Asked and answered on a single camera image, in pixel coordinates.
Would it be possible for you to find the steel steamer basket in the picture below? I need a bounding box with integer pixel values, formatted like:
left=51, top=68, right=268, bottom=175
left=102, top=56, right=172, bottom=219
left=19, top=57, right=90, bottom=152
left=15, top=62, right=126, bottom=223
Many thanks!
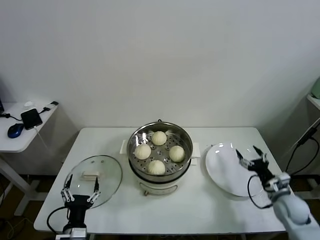
left=120, top=121, right=201, bottom=177

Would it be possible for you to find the black smartphone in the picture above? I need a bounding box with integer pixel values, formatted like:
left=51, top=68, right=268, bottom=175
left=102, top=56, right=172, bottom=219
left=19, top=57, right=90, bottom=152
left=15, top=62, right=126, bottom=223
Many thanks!
left=20, top=107, right=43, bottom=130

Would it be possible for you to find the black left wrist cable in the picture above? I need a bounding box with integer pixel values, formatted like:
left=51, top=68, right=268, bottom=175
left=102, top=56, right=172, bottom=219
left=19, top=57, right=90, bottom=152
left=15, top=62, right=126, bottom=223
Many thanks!
left=46, top=205, right=69, bottom=234

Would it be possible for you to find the black power cable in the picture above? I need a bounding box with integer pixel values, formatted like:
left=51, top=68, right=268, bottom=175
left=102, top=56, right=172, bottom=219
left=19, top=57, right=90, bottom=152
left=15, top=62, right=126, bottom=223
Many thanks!
left=284, top=121, right=320, bottom=176

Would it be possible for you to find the white side table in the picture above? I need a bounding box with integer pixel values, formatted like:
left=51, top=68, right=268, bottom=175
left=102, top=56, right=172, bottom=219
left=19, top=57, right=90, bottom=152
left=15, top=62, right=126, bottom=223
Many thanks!
left=0, top=101, right=61, bottom=216

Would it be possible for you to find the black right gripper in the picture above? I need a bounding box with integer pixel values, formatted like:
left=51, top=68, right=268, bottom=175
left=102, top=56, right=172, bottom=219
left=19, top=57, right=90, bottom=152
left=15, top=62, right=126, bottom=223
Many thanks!
left=235, top=145, right=276, bottom=191

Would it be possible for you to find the white electric cooker base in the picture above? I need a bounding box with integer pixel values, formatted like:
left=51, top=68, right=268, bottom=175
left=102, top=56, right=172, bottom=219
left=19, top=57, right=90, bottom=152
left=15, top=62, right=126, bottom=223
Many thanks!
left=120, top=143, right=201, bottom=197

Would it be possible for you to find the black adapter cable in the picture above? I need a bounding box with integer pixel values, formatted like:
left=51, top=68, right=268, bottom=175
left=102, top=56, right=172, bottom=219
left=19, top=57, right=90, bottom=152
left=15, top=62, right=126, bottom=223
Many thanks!
left=37, top=100, right=59, bottom=116

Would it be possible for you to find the white round plate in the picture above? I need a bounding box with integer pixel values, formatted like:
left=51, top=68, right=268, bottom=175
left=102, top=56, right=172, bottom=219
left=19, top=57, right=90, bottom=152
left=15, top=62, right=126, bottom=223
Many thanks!
left=204, top=141, right=267, bottom=198

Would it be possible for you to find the thin white charging cable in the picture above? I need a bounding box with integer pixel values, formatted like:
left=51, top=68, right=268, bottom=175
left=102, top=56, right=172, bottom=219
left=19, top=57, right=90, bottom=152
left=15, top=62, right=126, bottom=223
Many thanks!
left=33, top=125, right=55, bottom=154

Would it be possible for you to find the blue computer mouse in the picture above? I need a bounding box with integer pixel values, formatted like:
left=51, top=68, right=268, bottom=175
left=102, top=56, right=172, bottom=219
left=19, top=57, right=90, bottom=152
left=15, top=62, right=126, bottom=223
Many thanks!
left=6, top=123, right=25, bottom=139

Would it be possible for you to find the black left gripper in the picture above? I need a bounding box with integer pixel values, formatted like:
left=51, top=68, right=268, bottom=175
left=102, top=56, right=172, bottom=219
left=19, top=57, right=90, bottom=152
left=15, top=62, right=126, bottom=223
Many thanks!
left=60, top=173, right=101, bottom=226

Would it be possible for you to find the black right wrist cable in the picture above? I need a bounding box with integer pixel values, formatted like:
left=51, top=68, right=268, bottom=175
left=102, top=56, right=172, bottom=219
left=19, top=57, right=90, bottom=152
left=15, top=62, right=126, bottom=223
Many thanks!
left=246, top=174, right=274, bottom=210

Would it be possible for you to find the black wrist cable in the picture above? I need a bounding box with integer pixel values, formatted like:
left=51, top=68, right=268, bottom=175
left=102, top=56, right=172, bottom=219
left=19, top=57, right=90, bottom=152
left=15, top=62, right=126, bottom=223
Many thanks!
left=246, top=174, right=274, bottom=210
left=46, top=205, right=69, bottom=234

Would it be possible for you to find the glass pot lid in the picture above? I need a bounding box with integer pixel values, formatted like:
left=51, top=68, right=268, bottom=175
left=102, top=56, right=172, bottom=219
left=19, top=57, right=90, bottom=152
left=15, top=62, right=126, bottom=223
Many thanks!
left=63, top=154, right=124, bottom=210

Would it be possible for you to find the white steamed baozi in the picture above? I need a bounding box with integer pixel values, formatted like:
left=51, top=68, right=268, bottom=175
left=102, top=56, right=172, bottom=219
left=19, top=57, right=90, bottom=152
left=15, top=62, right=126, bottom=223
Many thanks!
left=134, top=144, right=152, bottom=161
left=151, top=130, right=168, bottom=146
left=147, top=160, right=166, bottom=176
left=169, top=145, right=186, bottom=162

